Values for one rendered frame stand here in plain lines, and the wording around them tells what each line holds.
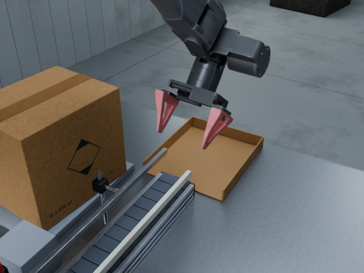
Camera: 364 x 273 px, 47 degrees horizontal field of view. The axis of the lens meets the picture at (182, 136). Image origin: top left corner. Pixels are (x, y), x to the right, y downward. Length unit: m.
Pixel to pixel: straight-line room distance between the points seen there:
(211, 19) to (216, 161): 0.65
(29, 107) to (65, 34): 3.00
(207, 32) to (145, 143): 0.73
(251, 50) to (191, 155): 0.64
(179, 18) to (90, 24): 3.55
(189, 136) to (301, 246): 0.54
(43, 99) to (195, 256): 0.52
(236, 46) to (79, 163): 0.52
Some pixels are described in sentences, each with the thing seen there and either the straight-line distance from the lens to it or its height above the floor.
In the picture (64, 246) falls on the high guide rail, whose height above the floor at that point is 0.96.
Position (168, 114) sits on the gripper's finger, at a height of 1.19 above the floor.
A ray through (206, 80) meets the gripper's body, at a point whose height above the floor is 1.27.
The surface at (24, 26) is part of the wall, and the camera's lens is 3.73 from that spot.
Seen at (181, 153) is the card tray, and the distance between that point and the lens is 1.32.
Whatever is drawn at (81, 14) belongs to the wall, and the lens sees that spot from 4.11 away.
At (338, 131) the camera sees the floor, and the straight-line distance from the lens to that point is 3.18.
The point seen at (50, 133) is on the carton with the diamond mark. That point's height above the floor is 1.10.
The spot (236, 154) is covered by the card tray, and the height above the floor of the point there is 0.83.
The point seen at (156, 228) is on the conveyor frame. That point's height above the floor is 0.88.
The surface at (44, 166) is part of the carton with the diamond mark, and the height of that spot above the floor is 1.03.
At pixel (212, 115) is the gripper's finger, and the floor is 1.23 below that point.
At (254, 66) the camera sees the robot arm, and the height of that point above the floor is 1.31.
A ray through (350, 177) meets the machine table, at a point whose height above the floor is 0.83.
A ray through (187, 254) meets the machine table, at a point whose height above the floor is 0.83.
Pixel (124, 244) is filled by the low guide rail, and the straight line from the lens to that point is 0.93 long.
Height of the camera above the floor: 1.60
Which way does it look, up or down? 33 degrees down
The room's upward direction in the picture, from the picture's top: straight up
